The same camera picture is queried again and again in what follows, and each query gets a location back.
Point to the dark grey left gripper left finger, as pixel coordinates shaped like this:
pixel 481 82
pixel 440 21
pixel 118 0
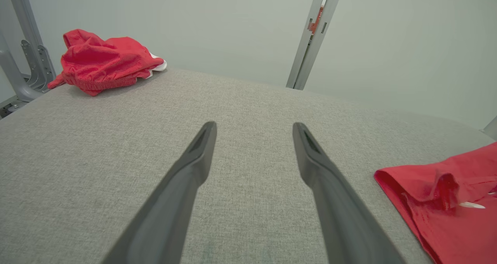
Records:
pixel 171 202

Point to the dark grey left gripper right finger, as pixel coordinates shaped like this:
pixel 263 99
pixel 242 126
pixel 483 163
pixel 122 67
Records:
pixel 337 209

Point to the plain red garment white trim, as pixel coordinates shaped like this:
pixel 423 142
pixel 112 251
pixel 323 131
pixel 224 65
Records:
pixel 458 233

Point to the red jersey with number print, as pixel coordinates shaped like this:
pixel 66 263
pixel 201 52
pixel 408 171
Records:
pixel 101 62

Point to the grey fabric sofa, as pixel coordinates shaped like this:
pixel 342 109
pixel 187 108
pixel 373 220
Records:
pixel 252 178

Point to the grey partition post feet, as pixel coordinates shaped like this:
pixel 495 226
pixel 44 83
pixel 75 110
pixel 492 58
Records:
pixel 310 50

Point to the grey metal stand frame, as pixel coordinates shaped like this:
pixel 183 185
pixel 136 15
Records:
pixel 27 27

